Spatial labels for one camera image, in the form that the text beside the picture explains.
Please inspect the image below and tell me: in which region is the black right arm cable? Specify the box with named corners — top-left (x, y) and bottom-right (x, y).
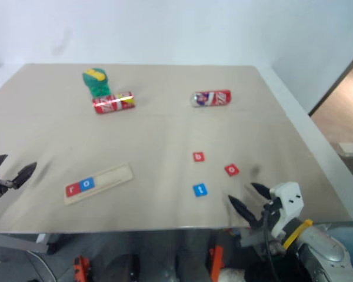
top-left (261, 202), bottom-right (282, 282)

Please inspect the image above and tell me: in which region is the beige letter tile holder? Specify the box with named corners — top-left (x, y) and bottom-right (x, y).
top-left (63, 163), bottom-right (135, 206)

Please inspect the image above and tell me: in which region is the red can with yellow patch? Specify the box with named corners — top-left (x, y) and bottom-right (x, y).
top-left (92, 91), bottom-right (136, 115)

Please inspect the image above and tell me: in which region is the grey metal beam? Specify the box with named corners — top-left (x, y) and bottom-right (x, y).
top-left (0, 233), bottom-right (49, 254)

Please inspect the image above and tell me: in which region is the orange plastic part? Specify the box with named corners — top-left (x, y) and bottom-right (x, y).
top-left (208, 246), bottom-right (225, 281)

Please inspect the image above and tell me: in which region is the red letter o tile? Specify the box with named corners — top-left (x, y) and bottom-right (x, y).
top-left (224, 163), bottom-right (241, 177)

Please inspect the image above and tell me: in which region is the yellow cable tie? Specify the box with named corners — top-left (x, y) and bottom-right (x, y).
top-left (283, 219), bottom-right (314, 250)

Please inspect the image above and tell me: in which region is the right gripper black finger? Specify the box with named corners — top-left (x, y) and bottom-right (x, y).
top-left (228, 194), bottom-right (261, 230)
top-left (250, 182), bottom-right (274, 204)

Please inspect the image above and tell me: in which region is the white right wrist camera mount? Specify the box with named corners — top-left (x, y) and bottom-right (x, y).
top-left (269, 181), bottom-right (304, 239)

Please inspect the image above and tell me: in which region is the blue letter t tile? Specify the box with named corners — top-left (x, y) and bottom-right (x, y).
top-left (192, 183), bottom-right (209, 197)

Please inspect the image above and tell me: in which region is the small white box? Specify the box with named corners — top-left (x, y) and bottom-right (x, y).
top-left (337, 141), bottom-right (353, 157)

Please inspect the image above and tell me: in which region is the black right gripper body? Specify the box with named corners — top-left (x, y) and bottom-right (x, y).
top-left (249, 199), bottom-right (283, 237)

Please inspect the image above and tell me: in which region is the red can with blue patch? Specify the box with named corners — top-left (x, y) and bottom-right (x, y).
top-left (191, 90), bottom-right (232, 108)

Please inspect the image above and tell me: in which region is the orange and black tool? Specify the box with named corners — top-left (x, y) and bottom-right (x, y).
top-left (73, 255), bottom-right (92, 282)

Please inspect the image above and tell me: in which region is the beige tablecloth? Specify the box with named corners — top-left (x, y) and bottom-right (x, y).
top-left (0, 63), bottom-right (353, 235)

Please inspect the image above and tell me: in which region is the green and yellow toy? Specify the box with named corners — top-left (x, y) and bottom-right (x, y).
top-left (82, 68), bottom-right (111, 98)

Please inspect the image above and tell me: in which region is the blue letter o tile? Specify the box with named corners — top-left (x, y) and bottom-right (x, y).
top-left (78, 179), bottom-right (95, 191)

